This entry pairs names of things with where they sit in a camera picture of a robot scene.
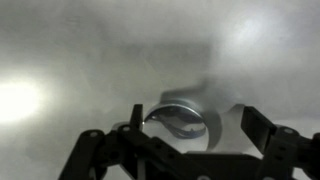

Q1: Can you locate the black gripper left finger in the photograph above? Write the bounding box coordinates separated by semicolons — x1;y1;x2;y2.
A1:
58;103;208;180

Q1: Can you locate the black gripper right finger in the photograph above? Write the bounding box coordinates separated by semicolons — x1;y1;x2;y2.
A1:
240;105;320;180

